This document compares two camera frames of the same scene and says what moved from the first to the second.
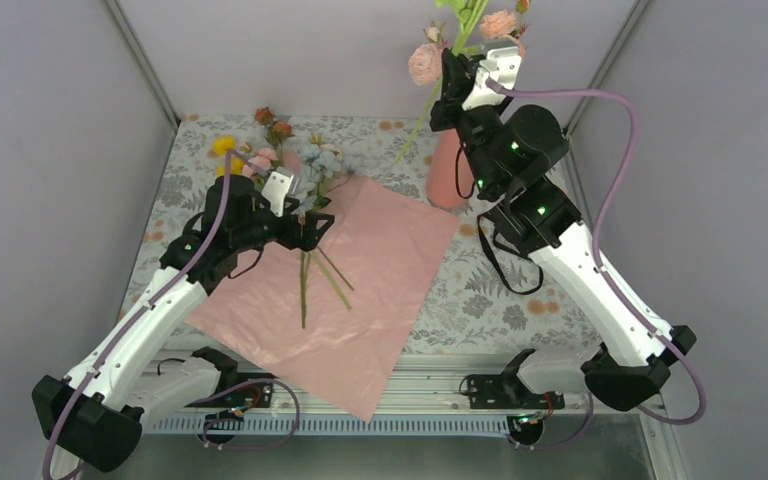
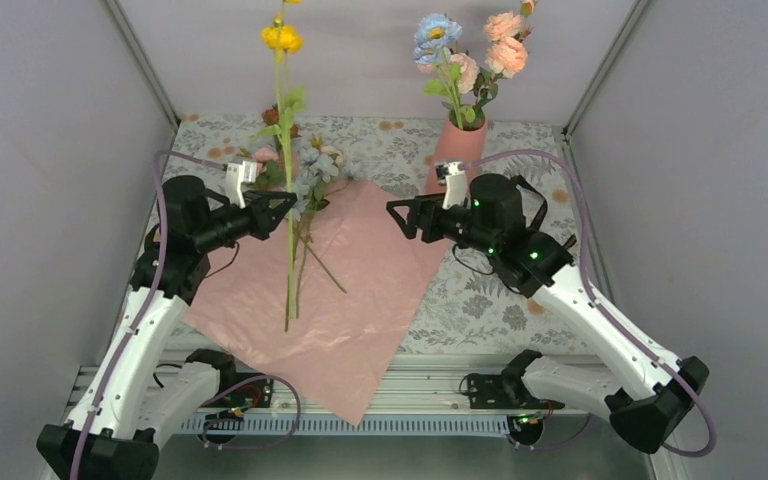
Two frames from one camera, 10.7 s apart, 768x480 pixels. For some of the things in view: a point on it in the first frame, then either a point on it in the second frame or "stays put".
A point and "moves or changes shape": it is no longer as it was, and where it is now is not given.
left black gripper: [307, 239] -> [263, 219]
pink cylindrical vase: [449, 170] stays put
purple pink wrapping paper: [336, 320] stays put
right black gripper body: [440, 115] -> [435, 231]
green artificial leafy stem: [425, 64] moves or changes shape
